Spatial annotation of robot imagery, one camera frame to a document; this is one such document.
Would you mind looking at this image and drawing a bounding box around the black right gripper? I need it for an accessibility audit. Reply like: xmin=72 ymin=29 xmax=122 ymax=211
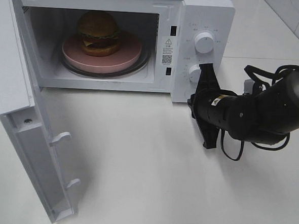
xmin=187 ymin=63 xmax=237 ymax=149

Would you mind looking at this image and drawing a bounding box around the white timer knob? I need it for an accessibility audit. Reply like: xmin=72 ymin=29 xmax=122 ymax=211
xmin=188 ymin=64 xmax=201 ymax=83

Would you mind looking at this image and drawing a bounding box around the pink round plate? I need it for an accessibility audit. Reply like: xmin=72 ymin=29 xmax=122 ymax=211
xmin=62 ymin=31 xmax=143 ymax=73

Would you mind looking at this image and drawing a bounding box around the white microwave oven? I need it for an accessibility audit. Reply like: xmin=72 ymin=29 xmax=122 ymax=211
xmin=0 ymin=0 xmax=235 ymax=222

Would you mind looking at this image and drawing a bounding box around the burger with lettuce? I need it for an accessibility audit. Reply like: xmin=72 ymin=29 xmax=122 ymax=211
xmin=77 ymin=10 xmax=121 ymax=57

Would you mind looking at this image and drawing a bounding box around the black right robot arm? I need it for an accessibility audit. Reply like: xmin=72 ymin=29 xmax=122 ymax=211
xmin=188 ymin=63 xmax=299 ymax=149

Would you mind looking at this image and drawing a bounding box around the white upper microwave knob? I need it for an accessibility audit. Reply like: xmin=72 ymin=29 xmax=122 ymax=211
xmin=194 ymin=30 xmax=215 ymax=54

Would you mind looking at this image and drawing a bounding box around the white warning label sticker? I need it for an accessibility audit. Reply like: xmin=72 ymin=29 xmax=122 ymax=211
xmin=161 ymin=36 xmax=176 ymax=66

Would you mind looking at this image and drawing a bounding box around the glass microwave turntable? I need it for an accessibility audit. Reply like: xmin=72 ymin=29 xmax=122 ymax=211
xmin=59 ymin=49 xmax=151 ymax=79

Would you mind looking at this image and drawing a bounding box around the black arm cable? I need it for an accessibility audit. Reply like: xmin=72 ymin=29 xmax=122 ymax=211
xmin=219 ymin=60 xmax=299 ymax=165

